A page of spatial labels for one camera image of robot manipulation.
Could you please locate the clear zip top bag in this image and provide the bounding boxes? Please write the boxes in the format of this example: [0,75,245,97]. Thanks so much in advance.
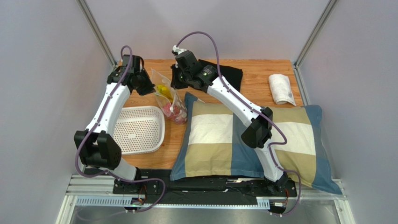
[150,69,187,125]

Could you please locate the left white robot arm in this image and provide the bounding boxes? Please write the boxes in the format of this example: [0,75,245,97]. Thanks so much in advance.
[74,54,155,184]

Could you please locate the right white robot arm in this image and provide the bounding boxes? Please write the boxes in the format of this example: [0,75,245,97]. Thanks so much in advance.
[171,46,288,190]

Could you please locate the yellow fake bananas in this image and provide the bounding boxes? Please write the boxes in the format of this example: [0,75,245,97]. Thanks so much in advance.
[157,84,174,103]

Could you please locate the red fake fruit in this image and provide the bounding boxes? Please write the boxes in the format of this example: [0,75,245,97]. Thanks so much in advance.
[162,103,187,125]

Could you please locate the white perforated plastic basket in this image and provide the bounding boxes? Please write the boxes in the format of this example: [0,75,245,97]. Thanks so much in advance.
[114,106,165,155]

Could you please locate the black folded cloth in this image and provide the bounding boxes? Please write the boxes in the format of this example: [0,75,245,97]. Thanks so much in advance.
[197,59,244,93]

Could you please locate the plaid checkered pillow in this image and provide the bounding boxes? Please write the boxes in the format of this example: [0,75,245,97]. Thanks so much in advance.
[170,92,341,195]

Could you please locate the white rolled towel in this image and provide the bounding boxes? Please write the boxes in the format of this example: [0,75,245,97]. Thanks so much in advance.
[269,74,296,106]

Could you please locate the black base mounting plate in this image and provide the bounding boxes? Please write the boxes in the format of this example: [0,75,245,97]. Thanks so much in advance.
[111,169,297,205]

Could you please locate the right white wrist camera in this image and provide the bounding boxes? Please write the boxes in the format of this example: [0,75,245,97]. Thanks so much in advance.
[171,45,187,56]

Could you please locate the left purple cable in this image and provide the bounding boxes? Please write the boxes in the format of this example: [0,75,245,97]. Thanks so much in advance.
[74,45,166,213]

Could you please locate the purple cable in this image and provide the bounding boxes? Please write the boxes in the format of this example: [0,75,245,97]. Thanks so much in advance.
[74,45,166,213]
[175,31,303,217]

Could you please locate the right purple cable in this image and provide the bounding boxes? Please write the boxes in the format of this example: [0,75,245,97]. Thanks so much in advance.
[175,31,303,217]

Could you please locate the aluminium frame rail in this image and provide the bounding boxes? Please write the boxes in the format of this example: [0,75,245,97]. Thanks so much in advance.
[56,169,355,224]

